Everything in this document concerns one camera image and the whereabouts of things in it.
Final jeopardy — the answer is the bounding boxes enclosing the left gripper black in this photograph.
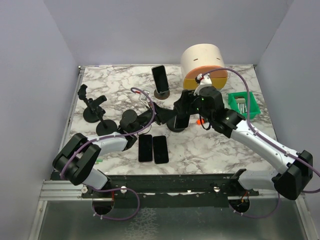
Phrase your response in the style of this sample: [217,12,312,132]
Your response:
[131,100,177,134]

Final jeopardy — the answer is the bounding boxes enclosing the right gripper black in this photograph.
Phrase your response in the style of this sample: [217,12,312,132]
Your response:
[176,89,214,122]

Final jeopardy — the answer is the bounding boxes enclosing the tall black smartphone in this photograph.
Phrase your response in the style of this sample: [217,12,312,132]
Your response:
[152,135,169,164]

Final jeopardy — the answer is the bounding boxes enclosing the purple smartphone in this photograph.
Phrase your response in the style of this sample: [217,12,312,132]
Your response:
[138,134,153,163]

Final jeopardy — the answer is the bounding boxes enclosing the black phone stand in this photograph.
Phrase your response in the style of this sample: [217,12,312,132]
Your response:
[89,95,118,136]
[166,117,185,133]
[77,84,99,123]

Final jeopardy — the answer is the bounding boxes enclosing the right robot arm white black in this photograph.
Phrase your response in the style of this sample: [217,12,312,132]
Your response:
[173,86,313,200]

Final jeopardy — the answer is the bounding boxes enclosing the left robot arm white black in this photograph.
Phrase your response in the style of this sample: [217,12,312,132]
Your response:
[52,104,177,198]

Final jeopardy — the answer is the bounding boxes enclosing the black smartphone on wooden stand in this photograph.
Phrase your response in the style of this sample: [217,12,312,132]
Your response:
[151,65,169,93]

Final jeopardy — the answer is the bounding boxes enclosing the orange highlighter marker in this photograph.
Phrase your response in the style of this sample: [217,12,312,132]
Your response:
[196,118,207,125]

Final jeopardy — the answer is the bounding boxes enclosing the cream drawer cabinet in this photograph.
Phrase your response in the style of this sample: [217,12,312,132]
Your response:
[180,43,225,90]

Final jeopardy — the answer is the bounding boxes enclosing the green plastic bin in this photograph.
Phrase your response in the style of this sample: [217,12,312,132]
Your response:
[228,91,261,120]

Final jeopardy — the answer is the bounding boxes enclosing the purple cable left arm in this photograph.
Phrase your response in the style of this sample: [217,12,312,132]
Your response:
[59,87,157,181]

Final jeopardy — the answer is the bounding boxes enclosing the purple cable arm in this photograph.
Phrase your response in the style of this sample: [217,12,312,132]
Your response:
[59,87,157,181]
[199,67,320,194]

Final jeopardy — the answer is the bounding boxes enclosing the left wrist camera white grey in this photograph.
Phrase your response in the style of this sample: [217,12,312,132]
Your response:
[138,90,150,104]

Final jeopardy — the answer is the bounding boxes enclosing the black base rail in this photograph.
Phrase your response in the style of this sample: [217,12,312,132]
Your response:
[81,173,259,209]

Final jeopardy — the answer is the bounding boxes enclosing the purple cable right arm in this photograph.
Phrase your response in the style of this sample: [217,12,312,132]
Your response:
[199,67,320,194]

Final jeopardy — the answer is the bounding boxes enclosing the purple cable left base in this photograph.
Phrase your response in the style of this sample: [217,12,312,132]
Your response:
[86,187,141,221]

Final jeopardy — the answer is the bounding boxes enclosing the purple cable base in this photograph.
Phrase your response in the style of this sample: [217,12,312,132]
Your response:
[86,187,141,221]
[232,192,281,220]

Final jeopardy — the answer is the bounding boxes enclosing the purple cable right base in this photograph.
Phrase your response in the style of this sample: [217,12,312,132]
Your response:
[232,192,281,220]

